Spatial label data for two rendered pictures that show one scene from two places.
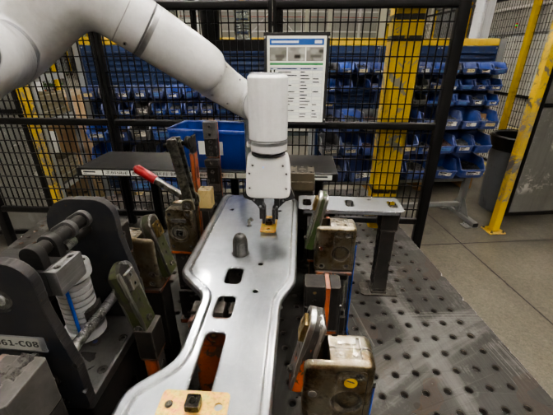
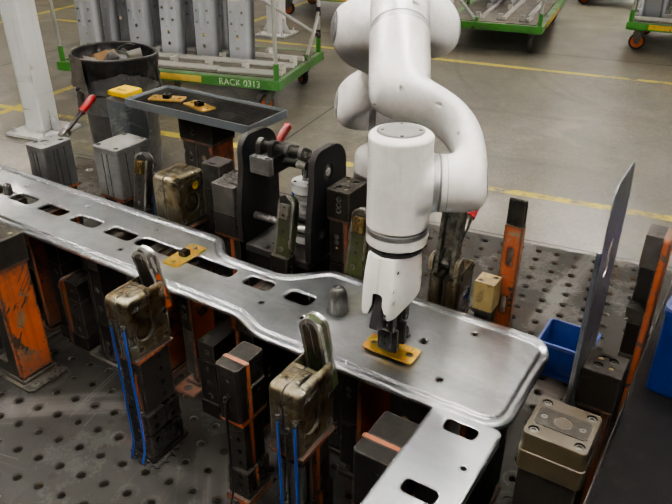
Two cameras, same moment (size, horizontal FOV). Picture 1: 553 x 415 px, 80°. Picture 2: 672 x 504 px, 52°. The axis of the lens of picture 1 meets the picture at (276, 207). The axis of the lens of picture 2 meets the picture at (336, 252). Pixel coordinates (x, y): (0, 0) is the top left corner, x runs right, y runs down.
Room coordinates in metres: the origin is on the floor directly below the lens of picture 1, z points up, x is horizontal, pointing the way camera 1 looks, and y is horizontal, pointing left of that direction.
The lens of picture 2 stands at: (1.04, -0.75, 1.64)
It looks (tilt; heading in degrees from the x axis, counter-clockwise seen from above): 29 degrees down; 118
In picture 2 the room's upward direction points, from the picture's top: straight up
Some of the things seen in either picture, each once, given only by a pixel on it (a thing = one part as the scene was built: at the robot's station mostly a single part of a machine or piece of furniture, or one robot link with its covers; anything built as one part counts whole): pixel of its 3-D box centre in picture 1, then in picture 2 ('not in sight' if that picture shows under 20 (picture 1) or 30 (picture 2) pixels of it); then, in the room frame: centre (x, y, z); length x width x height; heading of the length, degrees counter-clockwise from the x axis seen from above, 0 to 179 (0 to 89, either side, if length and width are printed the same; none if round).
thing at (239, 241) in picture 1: (240, 246); (338, 302); (0.60, 0.08, 1.02); 0.03 x 0.03 x 0.07
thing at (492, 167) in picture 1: (511, 172); not in sight; (3.00, -2.24, 0.36); 0.50 x 0.50 x 0.73
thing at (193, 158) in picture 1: (200, 222); (500, 332); (0.84, 0.22, 0.95); 0.03 x 0.01 x 0.50; 176
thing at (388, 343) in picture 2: (279, 209); (384, 335); (0.72, -0.01, 1.05); 0.03 x 0.03 x 0.07; 86
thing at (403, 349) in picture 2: (269, 221); (391, 346); (0.72, 0.02, 1.01); 0.08 x 0.04 x 0.01; 176
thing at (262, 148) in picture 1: (267, 144); (397, 232); (0.72, 0.02, 1.20); 0.09 x 0.08 x 0.03; 86
